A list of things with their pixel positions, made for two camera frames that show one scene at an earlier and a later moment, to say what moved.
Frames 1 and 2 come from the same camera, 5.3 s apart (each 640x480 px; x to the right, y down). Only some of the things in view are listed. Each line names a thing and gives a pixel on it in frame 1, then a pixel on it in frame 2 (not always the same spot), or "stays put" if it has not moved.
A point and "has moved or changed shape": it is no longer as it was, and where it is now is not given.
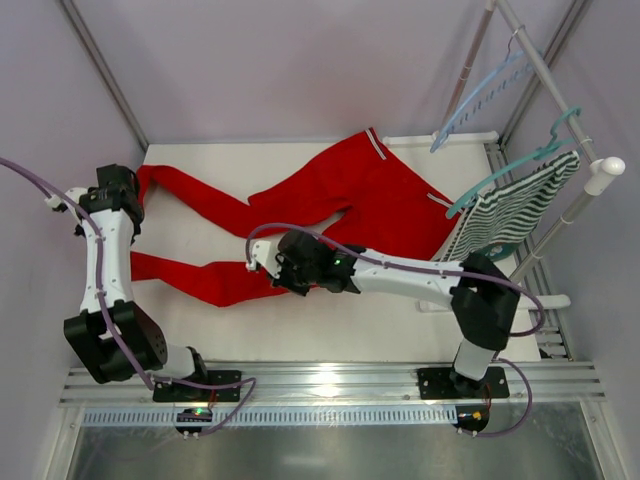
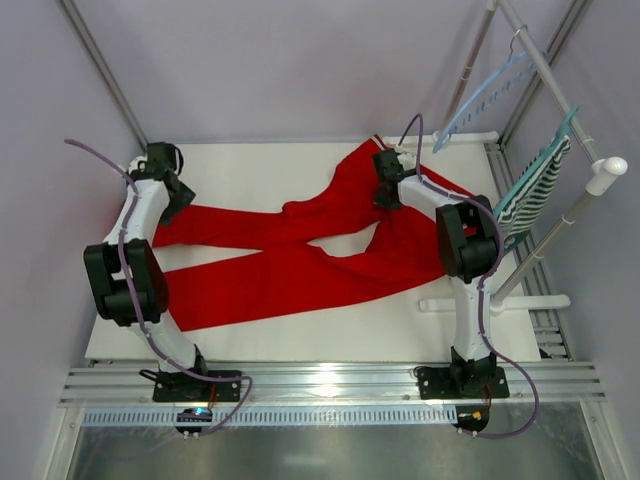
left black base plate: x=219 y=378 stays put
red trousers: x=363 y=194 has moved or changed shape
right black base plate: x=445 y=383 stays put
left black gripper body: x=116 y=176 → x=177 y=195
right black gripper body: x=288 y=262 → x=385 y=185
